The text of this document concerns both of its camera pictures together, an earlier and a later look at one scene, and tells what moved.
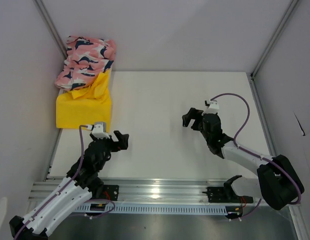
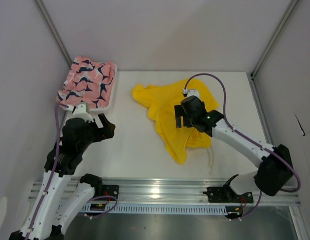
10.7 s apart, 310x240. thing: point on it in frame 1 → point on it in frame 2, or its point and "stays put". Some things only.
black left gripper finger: x=109 y=140 → x=93 y=124
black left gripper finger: x=123 y=140 → x=108 y=128
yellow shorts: x=85 y=106 → x=162 y=98
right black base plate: x=219 y=195 stays put
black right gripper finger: x=193 y=113 → x=179 y=112
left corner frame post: x=41 y=6 stays put
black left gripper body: x=108 y=148 → x=93 y=135
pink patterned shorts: x=87 y=58 → x=87 y=81
